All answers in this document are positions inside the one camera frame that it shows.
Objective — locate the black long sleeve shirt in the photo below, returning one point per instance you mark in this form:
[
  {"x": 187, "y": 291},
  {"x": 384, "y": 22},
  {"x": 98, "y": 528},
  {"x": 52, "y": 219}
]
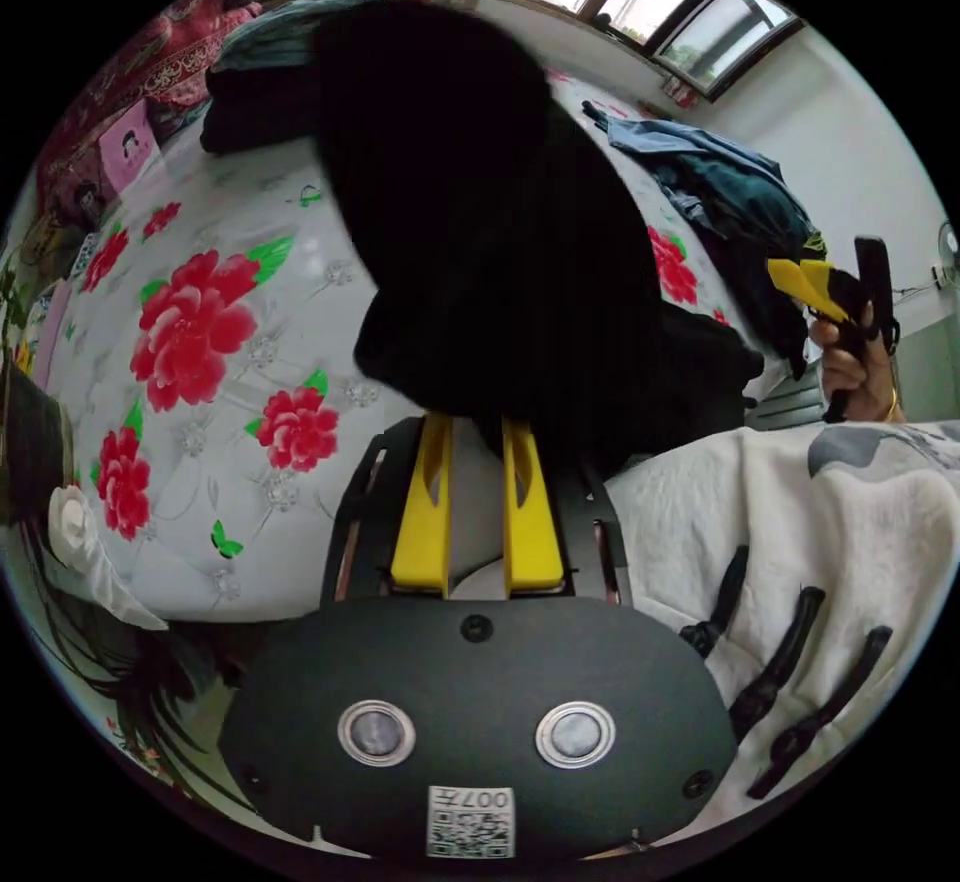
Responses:
[{"x": 480, "y": 222}]

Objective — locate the person's body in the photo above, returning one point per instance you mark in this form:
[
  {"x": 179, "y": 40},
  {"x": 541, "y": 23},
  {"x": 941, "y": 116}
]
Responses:
[{"x": 787, "y": 544}]

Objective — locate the fan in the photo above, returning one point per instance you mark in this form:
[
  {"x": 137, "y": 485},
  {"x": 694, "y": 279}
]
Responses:
[{"x": 949, "y": 246}]

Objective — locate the person's right hand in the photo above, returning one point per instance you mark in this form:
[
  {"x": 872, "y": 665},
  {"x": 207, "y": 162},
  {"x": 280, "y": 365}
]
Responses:
[{"x": 851, "y": 372}]

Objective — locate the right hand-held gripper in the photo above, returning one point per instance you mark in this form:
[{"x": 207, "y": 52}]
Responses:
[{"x": 846, "y": 293}]

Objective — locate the red patterned blanket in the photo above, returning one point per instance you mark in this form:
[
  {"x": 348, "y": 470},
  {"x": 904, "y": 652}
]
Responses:
[{"x": 142, "y": 64}]

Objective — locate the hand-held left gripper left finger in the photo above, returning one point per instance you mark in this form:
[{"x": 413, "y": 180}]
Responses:
[{"x": 420, "y": 522}]

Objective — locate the pile of folded dark clothes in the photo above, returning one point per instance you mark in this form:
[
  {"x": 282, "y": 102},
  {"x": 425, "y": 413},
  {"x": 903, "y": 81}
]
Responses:
[{"x": 255, "y": 102}]

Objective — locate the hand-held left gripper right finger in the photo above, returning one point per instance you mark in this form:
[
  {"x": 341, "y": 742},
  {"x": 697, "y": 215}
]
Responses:
[{"x": 531, "y": 529}]

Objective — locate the heap of blue clothes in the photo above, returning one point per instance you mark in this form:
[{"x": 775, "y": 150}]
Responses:
[{"x": 720, "y": 177}]

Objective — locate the bed with floral sheet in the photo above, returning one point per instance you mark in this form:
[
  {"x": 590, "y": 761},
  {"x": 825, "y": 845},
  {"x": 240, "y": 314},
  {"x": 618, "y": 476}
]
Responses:
[{"x": 247, "y": 184}]

